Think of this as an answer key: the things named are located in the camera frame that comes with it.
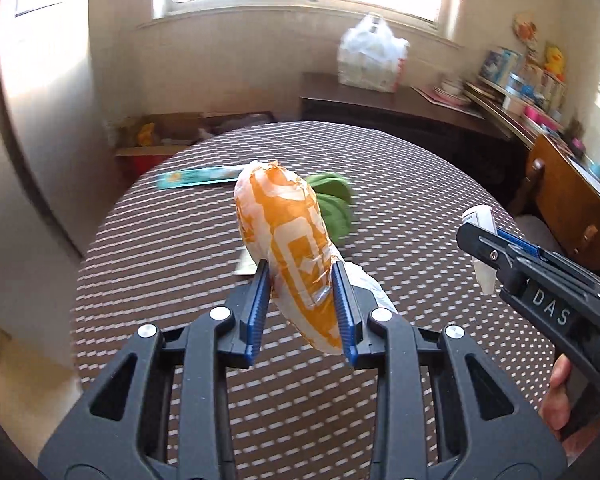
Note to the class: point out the green plush leaf toy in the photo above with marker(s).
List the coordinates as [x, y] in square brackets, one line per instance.
[335, 198]

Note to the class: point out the brown open cardboard box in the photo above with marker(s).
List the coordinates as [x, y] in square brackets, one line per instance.
[187, 128]

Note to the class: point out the red gift cardboard box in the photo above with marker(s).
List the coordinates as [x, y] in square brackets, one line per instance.
[134, 162]

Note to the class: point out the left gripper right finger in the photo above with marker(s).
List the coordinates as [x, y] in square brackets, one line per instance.
[444, 409]

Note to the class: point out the white plastic squeeze bottle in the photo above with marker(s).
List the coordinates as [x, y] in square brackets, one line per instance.
[476, 221]

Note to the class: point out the dark wooden side cabinet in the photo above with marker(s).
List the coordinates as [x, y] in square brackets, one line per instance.
[495, 159]

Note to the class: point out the person's right hand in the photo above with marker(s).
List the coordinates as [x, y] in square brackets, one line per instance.
[555, 407]

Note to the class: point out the brown wooden chair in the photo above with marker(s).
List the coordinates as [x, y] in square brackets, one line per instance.
[567, 199]

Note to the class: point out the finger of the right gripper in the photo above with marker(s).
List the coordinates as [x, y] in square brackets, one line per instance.
[523, 244]

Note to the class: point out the white plastic shopping bag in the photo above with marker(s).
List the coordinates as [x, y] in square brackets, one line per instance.
[370, 57]

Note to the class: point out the orange white plastic bag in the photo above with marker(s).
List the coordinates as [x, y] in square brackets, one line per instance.
[281, 223]

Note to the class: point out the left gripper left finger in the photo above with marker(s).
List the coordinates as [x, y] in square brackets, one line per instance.
[159, 409]

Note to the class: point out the teal long snack wrapper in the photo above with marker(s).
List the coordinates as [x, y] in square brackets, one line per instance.
[188, 178]

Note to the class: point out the silver double-door refrigerator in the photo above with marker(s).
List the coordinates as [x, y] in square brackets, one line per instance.
[56, 134]

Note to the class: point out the small yellow box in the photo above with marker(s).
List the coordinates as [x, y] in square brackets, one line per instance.
[146, 135]

